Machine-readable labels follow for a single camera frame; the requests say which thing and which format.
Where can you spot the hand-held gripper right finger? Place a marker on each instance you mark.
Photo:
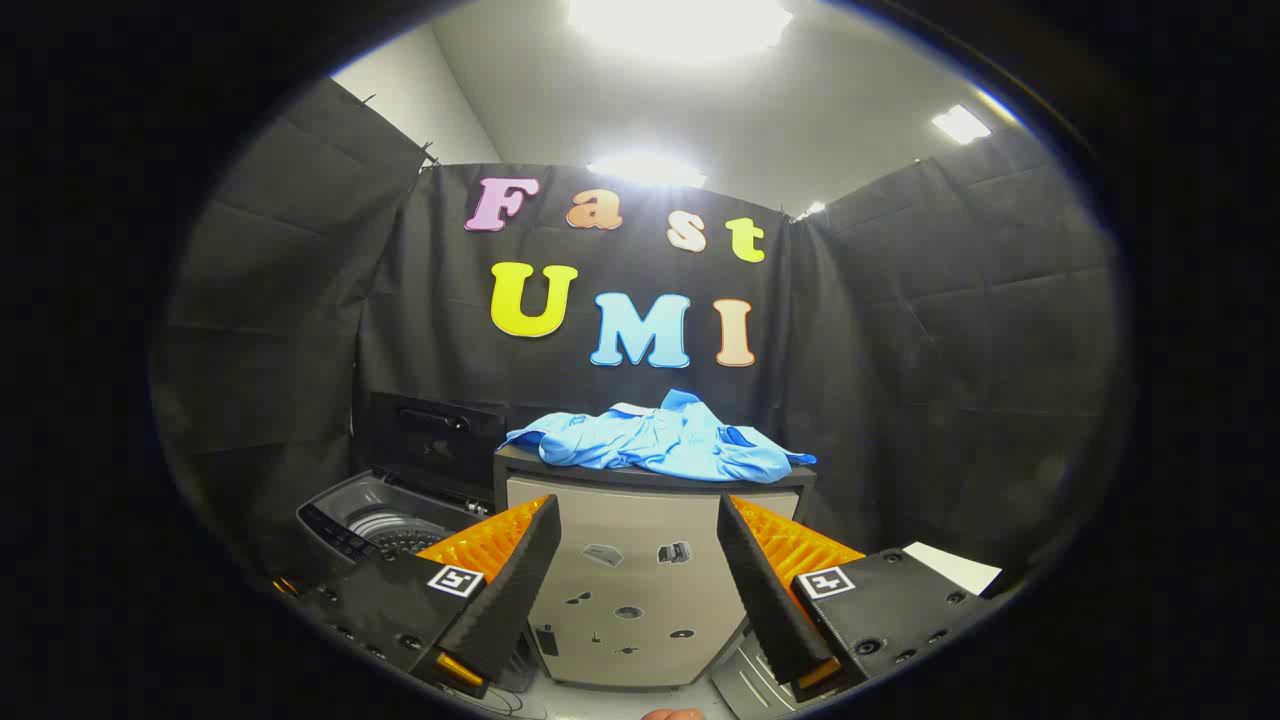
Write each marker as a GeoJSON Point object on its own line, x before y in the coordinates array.
{"type": "Point", "coordinates": [765, 590]}

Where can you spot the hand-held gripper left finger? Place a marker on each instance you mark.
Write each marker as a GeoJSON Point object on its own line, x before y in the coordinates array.
{"type": "Point", "coordinates": [515, 580]}

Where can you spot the light blue shirt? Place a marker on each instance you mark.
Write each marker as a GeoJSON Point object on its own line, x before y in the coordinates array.
{"type": "Point", "coordinates": [670, 440]}

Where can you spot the dark grey washing machine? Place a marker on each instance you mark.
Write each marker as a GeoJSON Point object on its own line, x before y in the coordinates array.
{"type": "Point", "coordinates": [340, 505]}

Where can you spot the grey ribbed panel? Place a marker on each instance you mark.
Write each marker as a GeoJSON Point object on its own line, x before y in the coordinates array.
{"type": "Point", "coordinates": [745, 685]}

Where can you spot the grey cabinet with dark top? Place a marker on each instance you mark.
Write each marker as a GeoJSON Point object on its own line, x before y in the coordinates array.
{"type": "Point", "coordinates": [640, 530]}

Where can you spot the white board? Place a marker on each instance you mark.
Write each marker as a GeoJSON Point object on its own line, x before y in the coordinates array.
{"type": "Point", "coordinates": [955, 568]}

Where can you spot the black backdrop cloth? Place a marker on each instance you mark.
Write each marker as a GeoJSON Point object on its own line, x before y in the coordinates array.
{"type": "Point", "coordinates": [900, 350]}

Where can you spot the small ceiling light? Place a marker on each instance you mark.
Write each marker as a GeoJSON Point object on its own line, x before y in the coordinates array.
{"type": "Point", "coordinates": [812, 209]}

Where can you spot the oval ceiling light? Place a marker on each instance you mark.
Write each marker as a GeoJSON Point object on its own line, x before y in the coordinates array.
{"type": "Point", "coordinates": [645, 170]}

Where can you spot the rectangular ceiling light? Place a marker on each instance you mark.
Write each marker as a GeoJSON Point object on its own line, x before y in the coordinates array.
{"type": "Point", "coordinates": [960, 124]}

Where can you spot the large round ceiling light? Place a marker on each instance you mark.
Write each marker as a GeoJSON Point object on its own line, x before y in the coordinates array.
{"type": "Point", "coordinates": [680, 25]}

